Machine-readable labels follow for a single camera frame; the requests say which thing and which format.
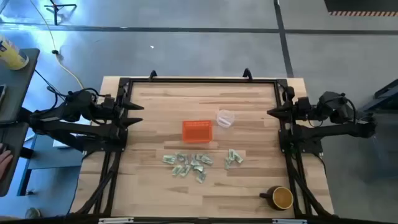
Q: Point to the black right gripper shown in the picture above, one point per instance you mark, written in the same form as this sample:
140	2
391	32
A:
293	102

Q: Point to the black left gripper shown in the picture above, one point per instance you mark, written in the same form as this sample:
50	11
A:
119	113

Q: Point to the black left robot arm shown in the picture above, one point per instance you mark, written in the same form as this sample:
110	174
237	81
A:
77	107

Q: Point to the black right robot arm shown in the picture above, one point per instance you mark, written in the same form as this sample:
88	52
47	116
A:
332	130

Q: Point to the black clamp knob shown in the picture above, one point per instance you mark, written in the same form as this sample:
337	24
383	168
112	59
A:
152	74
247	74

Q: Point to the clear plastic container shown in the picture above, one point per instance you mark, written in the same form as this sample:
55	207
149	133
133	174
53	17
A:
225	118

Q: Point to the orange plastic mesh basket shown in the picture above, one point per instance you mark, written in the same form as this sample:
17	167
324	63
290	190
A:
197	131

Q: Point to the white paper sheet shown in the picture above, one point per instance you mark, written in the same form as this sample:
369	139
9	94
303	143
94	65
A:
59	143

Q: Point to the dark mug yellow inside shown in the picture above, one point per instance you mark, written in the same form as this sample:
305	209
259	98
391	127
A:
281	198

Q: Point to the blue side table base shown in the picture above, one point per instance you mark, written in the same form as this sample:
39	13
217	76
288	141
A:
53	157

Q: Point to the blue metal cart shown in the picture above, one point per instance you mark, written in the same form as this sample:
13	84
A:
387	90

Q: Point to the grey side table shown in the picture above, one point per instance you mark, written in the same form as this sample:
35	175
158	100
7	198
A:
15	84

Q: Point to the black tripod stand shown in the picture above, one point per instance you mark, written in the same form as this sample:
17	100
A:
55	12

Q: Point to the black hazard-striped mat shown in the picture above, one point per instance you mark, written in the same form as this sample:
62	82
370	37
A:
357	5

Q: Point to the smartphone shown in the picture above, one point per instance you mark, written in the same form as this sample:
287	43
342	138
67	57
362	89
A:
2	93

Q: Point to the yellow wipes canister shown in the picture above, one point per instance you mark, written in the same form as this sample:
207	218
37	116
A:
12	54

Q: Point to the person's hand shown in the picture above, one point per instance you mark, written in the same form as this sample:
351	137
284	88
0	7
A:
4	163

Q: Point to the grey shoe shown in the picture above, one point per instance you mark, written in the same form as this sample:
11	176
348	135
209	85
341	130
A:
32	213

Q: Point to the black aluminium table frame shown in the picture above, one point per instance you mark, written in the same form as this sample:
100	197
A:
202	80

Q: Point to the white metal bracket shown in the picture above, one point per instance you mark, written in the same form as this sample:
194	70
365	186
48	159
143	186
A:
115	220
289	221

